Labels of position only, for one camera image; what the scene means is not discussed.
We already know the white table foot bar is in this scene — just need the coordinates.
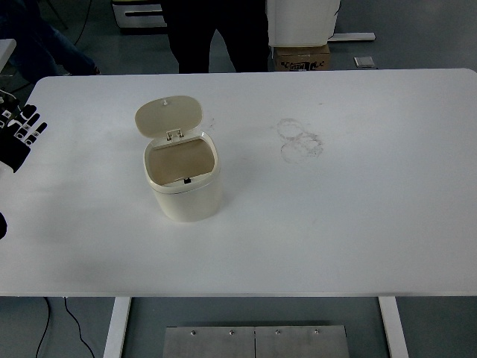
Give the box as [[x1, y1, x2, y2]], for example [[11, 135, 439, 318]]
[[327, 32, 376, 43]]

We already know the white plastic container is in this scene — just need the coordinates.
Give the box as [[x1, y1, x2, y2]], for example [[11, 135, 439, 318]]
[[266, 0, 342, 48]]

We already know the brown cardboard box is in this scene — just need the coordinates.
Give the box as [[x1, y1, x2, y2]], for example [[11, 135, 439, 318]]
[[273, 44, 332, 72]]

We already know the person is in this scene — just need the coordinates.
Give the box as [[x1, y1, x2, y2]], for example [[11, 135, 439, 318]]
[[0, 0, 101, 76], [165, 0, 270, 74]]

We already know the black floor cable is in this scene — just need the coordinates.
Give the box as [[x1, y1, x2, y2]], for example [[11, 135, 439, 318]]
[[35, 297, 51, 358], [63, 297, 94, 358]]

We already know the silver slotted metal base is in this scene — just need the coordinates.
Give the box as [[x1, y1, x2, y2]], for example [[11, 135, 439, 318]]
[[111, 0, 168, 29]]

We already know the grey metal plate with screws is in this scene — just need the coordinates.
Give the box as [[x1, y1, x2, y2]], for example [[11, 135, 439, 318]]
[[163, 326, 256, 358], [254, 325, 350, 358]]

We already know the cream trash bin with lid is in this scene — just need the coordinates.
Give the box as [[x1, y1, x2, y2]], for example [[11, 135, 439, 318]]
[[133, 94, 224, 224]]

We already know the white table leg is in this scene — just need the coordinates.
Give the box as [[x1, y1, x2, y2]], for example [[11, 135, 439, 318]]
[[103, 297, 132, 358], [378, 297, 410, 358]]

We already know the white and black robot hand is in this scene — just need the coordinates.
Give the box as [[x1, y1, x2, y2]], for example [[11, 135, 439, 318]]
[[0, 88, 49, 175]]

